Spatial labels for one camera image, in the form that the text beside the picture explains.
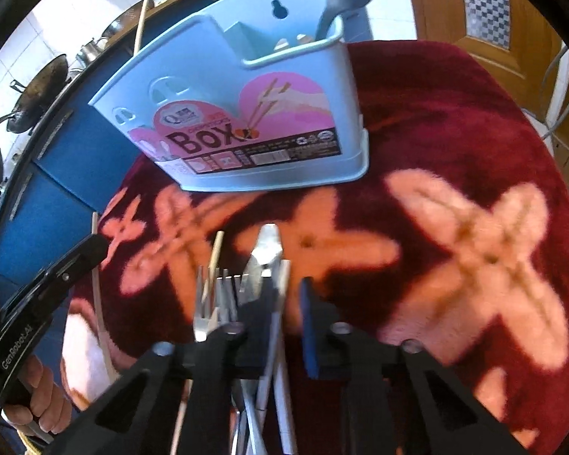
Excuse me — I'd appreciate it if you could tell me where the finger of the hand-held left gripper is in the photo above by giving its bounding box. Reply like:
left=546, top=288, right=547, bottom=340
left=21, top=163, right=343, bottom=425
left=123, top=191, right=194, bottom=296
left=44, top=234, right=111, bottom=291

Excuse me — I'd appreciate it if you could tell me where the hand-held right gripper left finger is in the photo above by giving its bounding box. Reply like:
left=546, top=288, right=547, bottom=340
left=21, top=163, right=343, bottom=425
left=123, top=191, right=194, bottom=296
left=47, top=275, right=281, bottom=455

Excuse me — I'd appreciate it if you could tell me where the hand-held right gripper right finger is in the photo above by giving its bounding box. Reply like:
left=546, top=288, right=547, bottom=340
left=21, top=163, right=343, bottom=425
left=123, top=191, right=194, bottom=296
left=300, top=277, right=527, bottom=455

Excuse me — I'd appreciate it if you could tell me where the silver fork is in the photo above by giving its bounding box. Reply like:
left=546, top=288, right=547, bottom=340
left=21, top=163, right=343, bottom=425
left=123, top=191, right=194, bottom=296
left=193, top=265, right=242, bottom=343

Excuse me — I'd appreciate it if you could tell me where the silver table knife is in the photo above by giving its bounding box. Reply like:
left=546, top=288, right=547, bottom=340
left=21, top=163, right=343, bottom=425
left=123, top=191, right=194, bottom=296
left=232, top=223, right=286, bottom=455

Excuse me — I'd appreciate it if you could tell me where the light blue utensil holder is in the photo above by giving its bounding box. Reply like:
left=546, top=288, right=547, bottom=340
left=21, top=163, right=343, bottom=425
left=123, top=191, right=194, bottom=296
left=89, top=0, right=371, bottom=193

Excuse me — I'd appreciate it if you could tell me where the person's left hand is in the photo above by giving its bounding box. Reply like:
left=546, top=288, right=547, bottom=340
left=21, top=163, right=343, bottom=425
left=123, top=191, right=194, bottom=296
left=2, top=355, right=75, bottom=438

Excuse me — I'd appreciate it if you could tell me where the large dark wok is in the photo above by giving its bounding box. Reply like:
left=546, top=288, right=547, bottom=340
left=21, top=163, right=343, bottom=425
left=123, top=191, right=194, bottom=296
left=0, top=54, right=72, bottom=140

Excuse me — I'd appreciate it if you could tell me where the metal kettle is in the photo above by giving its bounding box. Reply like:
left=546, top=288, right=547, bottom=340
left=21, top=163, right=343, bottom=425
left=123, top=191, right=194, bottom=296
left=77, top=37, right=111, bottom=66

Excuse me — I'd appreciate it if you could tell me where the steel mixing bowl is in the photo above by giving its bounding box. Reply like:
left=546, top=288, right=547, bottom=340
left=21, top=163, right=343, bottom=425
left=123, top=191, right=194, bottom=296
left=102, top=7, right=140, bottom=39

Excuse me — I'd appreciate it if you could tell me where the red printed blanket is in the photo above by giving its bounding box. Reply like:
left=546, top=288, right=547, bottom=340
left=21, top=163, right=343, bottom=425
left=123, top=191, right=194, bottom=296
left=59, top=40, right=569, bottom=455

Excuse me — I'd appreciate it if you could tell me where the wooden door with glass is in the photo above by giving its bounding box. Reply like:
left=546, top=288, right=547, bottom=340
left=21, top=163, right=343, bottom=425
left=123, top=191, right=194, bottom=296
left=403, top=0, right=565, bottom=119

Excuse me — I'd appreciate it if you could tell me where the grey cable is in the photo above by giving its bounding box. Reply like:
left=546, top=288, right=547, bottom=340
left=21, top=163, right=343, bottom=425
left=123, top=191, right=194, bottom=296
left=522, top=42, right=569, bottom=185

